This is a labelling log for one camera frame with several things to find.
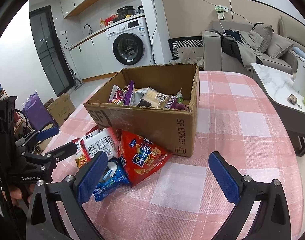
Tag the white kitchen cabinet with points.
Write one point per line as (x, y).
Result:
(93, 57)

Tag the small floor cardboard box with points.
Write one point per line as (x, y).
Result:
(61, 108)

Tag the white washing machine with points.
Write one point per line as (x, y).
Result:
(130, 44)

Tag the grey sofa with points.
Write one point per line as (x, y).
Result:
(216, 60)

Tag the purple grape candy bag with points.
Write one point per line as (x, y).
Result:
(123, 96)

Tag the person's left hand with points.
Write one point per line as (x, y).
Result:
(15, 194)

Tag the purple plastic bag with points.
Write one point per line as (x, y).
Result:
(36, 112)

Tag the grey cushion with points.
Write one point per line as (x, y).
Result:
(278, 46)

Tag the red chips bag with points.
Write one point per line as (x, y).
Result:
(140, 156)

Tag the black glass door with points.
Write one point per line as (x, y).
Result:
(49, 50)

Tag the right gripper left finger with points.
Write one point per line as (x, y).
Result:
(44, 220)

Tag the pink plaid tablecloth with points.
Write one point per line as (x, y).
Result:
(183, 200)

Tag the black patterned pet fence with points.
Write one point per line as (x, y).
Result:
(189, 47)

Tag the white electric kettle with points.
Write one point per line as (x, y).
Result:
(299, 81)

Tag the brown SF cardboard box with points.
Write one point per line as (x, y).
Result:
(174, 129)

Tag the white marble coffee table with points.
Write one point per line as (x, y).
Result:
(277, 85)

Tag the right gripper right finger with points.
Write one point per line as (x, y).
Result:
(272, 220)

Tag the dark clothes on sofa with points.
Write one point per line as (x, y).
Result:
(244, 46)

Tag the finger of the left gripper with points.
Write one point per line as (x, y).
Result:
(34, 137)
(59, 153)

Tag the blue Oreo snack pack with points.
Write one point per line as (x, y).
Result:
(113, 177)

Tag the white red noodle snack pack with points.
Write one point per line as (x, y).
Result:
(96, 140)

